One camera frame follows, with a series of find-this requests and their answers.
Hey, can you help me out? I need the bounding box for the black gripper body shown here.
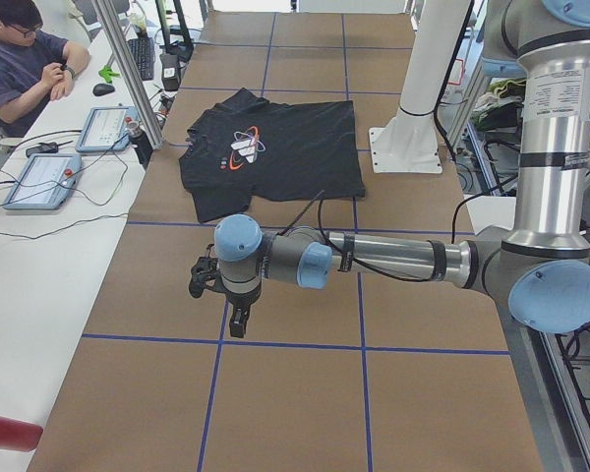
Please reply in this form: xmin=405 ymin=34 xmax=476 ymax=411
xmin=225 ymin=287 xmax=260 ymax=315

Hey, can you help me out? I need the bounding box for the black printed t-shirt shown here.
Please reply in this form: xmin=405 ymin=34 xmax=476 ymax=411
xmin=179 ymin=88 xmax=366 ymax=223

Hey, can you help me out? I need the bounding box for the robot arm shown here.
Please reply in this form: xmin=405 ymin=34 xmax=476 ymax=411
xmin=212 ymin=1 xmax=590 ymax=337

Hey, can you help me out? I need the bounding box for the brown table mat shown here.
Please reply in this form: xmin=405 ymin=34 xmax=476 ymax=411
xmin=30 ymin=13 xmax=542 ymax=471

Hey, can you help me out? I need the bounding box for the black thermos bottle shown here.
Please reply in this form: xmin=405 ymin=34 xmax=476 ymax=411
xmin=125 ymin=116 xmax=152 ymax=169

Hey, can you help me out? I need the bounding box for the far blue teach pendant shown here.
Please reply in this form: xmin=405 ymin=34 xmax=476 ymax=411
xmin=75 ymin=106 xmax=139 ymax=154

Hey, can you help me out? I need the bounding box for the blue teach pendant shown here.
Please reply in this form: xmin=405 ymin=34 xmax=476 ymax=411
xmin=75 ymin=106 xmax=139 ymax=154
xmin=3 ymin=153 xmax=83 ymax=210

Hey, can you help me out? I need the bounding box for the near blue teach pendant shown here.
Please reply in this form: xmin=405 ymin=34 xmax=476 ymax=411
xmin=3 ymin=153 xmax=83 ymax=210

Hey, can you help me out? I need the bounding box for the black computer mouse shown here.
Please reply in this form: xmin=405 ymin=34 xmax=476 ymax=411
xmin=92 ymin=83 xmax=115 ymax=96

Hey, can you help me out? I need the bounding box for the green plastic clip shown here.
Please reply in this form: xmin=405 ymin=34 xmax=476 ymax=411
xmin=98 ymin=65 xmax=120 ymax=85

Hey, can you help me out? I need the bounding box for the red bottle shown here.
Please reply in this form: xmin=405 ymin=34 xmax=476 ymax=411
xmin=0 ymin=416 xmax=43 ymax=452

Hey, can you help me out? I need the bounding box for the black keyboard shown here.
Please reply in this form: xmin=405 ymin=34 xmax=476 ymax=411
xmin=127 ymin=36 xmax=154 ymax=81

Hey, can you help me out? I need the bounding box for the seated person in blue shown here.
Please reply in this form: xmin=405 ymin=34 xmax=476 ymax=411
xmin=0 ymin=0 xmax=90 ymax=137

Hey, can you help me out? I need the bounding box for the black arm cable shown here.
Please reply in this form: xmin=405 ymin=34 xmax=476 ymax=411
xmin=279 ymin=190 xmax=446 ymax=284

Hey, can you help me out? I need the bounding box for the black pendant cable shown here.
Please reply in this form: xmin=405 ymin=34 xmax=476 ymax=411
xmin=0 ymin=142 xmax=132 ymax=242

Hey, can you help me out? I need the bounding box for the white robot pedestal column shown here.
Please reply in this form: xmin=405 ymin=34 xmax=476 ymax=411
xmin=369 ymin=0 xmax=473 ymax=174

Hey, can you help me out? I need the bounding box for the aluminium frame post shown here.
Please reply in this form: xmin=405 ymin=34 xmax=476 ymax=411
xmin=92 ymin=0 xmax=163 ymax=149

